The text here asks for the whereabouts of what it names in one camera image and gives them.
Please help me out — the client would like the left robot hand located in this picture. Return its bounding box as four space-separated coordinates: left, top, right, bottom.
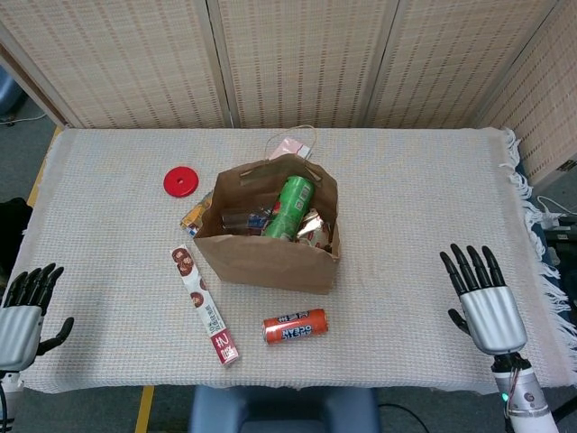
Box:
0 263 76 372

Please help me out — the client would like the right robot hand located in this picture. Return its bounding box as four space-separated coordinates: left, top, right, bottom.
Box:
439 243 528 354

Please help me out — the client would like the gold red snack bag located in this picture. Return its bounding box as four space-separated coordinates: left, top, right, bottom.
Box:
295 209 334 248

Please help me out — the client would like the green chips can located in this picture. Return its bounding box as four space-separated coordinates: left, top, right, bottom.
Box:
263 175 316 240

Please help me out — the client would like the transparent plastic bottle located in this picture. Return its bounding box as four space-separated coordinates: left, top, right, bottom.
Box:
220 209 271 235

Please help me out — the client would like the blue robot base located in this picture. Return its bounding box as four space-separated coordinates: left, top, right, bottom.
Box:
188 385 380 433

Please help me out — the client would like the black plastic bin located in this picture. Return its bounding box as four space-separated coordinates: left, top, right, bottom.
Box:
543 227 577 272

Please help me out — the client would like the long baking paper box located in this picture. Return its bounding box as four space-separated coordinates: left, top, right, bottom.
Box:
169 243 242 367

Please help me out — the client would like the orange soda can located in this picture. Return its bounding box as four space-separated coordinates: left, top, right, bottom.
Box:
262 308 329 346

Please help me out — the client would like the yellow snack packet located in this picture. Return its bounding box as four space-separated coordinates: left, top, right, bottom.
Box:
179 191 215 236

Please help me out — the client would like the brown paper bag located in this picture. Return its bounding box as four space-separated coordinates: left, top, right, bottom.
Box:
193 124 342 296

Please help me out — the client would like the black fabric chair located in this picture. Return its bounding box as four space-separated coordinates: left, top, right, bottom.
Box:
0 198 33 281

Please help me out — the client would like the white power strip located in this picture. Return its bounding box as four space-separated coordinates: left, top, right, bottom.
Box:
540 211 577 231

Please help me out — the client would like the yellow floor tape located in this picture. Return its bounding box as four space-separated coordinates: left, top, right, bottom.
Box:
134 385 155 433
26 128 63 205

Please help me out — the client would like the white woven tablecloth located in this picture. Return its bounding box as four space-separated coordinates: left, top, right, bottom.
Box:
13 127 576 394

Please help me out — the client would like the red plastic disc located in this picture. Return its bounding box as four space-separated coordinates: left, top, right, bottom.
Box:
162 165 199 198

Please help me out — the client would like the blue grey plastic object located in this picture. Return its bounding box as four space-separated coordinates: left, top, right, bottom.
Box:
0 67 23 119

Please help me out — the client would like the pink wet wipes pack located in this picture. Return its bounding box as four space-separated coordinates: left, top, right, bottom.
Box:
275 138 313 160

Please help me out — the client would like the beige folding screen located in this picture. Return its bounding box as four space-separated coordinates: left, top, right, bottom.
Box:
0 0 577 186

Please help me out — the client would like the black floor cable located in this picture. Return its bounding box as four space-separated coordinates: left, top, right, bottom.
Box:
378 402 427 433

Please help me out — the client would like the white power cable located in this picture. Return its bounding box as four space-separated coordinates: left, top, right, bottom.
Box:
536 195 567 217

